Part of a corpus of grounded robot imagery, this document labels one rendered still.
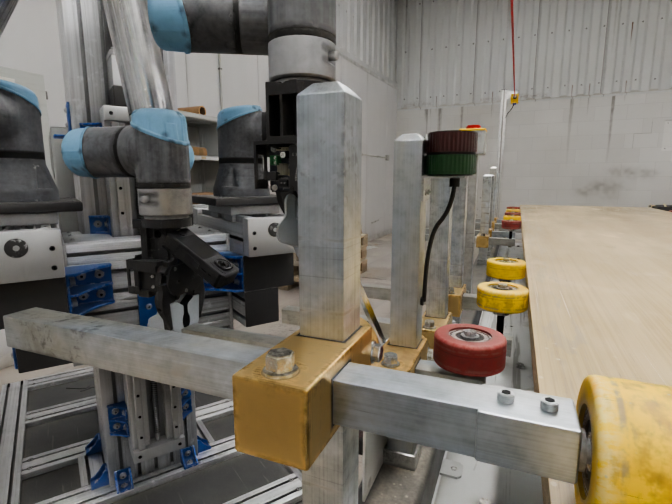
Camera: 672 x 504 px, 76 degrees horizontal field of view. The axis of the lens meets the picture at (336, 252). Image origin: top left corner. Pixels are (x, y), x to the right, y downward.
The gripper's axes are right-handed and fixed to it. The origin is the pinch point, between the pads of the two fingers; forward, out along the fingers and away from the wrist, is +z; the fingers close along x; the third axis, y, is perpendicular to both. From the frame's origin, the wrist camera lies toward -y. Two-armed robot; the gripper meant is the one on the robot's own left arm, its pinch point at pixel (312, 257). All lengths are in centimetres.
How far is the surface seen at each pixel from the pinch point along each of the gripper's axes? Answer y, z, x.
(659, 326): -15.7, 8.5, 40.7
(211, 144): -258, -38, -221
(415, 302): -4.1, 5.5, 12.3
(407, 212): -4.1, -5.7, 10.9
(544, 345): -3.2, 8.5, 27.1
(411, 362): 0.4, 11.5, 13.0
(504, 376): -56, 37, 23
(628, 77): -785, -166, 172
